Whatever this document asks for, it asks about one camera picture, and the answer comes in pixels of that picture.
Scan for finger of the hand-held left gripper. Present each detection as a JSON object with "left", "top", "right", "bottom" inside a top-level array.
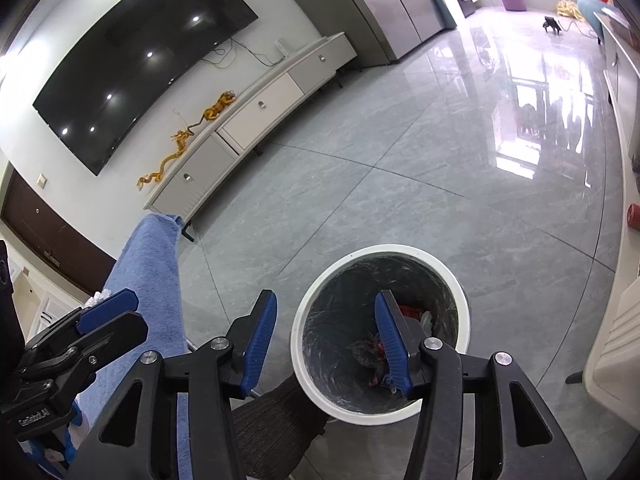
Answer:
[
  {"left": 15, "top": 311, "right": 150, "bottom": 386},
  {"left": 22, "top": 288, "right": 140, "bottom": 357}
]

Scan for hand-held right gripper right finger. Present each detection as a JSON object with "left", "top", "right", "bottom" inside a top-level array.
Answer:
[{"left": 373, "top": 289, "right": 589, "bottom": 480}]

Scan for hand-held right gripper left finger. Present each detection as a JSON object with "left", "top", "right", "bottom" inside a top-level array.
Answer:
[{"left": 85, "top": 289, "right": 279, "bottom": 480}]

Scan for dark red snack bag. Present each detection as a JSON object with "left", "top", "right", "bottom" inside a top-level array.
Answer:
[{"left": 349, "top": 332, "right": 401, "bottom": 392}]

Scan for white round trash bin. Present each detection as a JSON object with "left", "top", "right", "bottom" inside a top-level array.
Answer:
[{"left": 290, "top": 243, "right": 472, "bottom": 421}]

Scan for blue fluffy blanket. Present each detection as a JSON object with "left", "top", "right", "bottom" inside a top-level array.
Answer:
[{"left": 30, "top": 213, "right": 195, "bottom": 480}]

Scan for white tall cupboard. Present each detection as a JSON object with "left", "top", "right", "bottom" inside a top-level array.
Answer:
[{"left": 0, "top": 250, "right": 87, "bottom": 343}]

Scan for dark mesh fabric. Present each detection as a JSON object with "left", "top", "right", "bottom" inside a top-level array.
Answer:
[{"left": 232, "top": 374, "right": 328, "bottom": 480}]

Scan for dark brown door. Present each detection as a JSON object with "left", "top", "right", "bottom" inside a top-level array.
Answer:
[{"left": 0, "top": 166, "right": 119, "bottom": 297}]

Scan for grey cabinet drawer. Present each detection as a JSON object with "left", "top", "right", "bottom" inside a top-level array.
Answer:
[
  {"left": 288, "top": 39, "right": 359, "bottom": 93},
  {"left": 150, "top": 134, "right": 239, "bottom": 217}
]

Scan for white television cabinet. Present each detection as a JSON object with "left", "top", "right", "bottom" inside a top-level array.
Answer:
[{"left": 143, "top": 32, "right": 360, "bottom": 242}]

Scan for golden tiger figure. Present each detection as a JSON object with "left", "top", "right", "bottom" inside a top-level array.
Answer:
[{"left": 199, "top": 90, "right": 238, "bottom": 122}]

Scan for white cabinet drawer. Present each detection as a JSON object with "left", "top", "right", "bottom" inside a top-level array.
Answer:
[{"left": 219, "top": 72, "right": 306, "bottom": 153}]

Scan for grey refrigerator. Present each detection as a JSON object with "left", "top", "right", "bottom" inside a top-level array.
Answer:
[{"left": 324, "top": 0, "right": 457, "bottom": 69}]

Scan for yellow cloth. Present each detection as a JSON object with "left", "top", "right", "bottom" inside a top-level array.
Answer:
[{"left": 555, "top": 0, "right": 589, "bottom": 22}]

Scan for blue chair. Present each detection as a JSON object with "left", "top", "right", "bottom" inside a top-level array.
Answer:
[{"left": 577, "top": 0, "right": 622, "bottom": 29}]

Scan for black wall television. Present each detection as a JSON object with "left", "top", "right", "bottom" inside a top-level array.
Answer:
[{"left": 32, "top": 0, "right": 260, "bottom": 177}]

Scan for television cables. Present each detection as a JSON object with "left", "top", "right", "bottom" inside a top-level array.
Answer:
[{"left": 201, "top": 36, "right": 282, "bottom": 69}]

